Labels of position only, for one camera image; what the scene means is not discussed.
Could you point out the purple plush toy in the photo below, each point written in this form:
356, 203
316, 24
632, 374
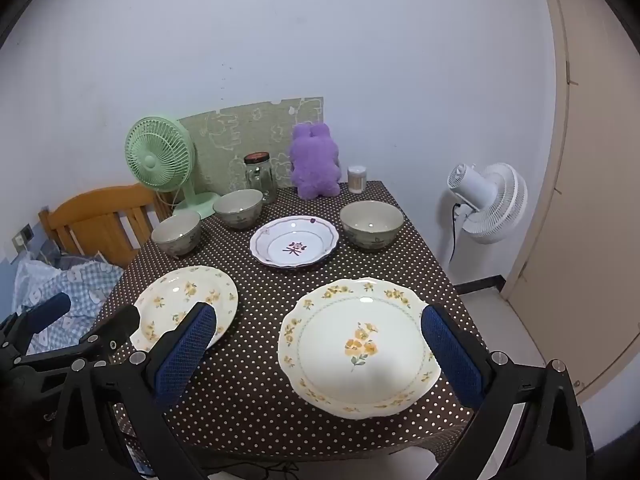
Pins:
315, 165

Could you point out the dark grey cloth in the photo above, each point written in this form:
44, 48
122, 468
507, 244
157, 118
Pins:
55, 250

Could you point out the white plate with red pattern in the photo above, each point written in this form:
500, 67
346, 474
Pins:
295, 240

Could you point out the white fan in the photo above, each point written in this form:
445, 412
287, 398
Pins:
495, 200

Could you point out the brown polka dot tablecloth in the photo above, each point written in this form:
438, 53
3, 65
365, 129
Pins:
260, 310

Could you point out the beige door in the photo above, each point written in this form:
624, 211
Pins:
590, 210

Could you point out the blue checked blanket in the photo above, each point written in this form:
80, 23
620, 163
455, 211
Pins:
85, 285

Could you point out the yellow floral plate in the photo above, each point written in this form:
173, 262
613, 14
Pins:
175, 290
360, 360

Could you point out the wooden headboard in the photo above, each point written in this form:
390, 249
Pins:
100, 215

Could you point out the glass jar with red lid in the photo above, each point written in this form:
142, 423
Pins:
260, 175

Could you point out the grey-green ceramic bowl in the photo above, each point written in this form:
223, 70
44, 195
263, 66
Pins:
175, 235
237, 207
372, 225

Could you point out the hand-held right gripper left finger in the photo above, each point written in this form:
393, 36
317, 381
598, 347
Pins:
185, 355

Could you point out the cotton swab container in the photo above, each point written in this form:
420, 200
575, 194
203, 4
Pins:
357, 180

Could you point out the green patterned board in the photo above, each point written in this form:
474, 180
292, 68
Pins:
235, 130

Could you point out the wall socket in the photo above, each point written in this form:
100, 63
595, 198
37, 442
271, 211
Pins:
24, 234

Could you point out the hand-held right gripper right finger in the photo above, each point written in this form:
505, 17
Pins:
450, 360

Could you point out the green desk fan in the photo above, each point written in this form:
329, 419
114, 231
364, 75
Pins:
150, 160

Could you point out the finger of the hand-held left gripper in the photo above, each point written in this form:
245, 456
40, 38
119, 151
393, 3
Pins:
117, 322
50, 310

